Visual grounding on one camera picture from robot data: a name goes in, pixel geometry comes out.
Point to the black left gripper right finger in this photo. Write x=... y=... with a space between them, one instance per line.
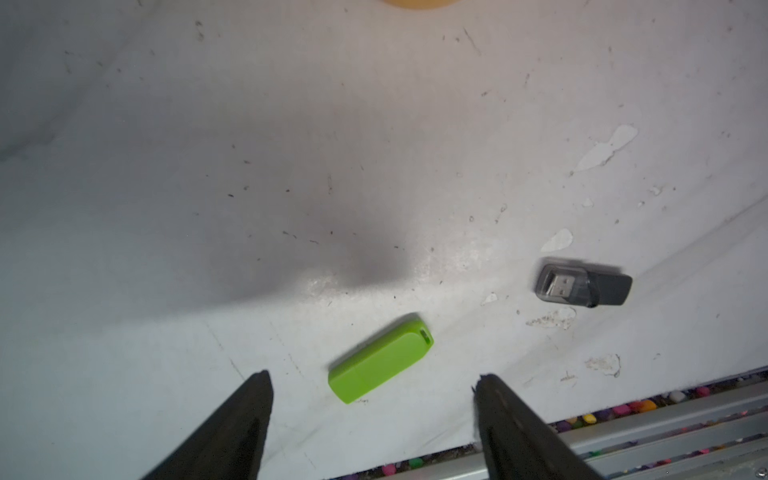
x=516 y=443

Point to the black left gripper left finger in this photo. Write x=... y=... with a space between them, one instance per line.
x=230 y=443

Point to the green usb flash drive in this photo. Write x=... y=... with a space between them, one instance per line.
x=381 y=360

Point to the grey clear-cap usb drive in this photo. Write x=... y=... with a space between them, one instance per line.
x=577 y=285

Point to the yellow storage box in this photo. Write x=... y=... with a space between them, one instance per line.
x=421 y=4

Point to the aluminium frame rail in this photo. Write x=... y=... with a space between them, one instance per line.
x=713 y=431

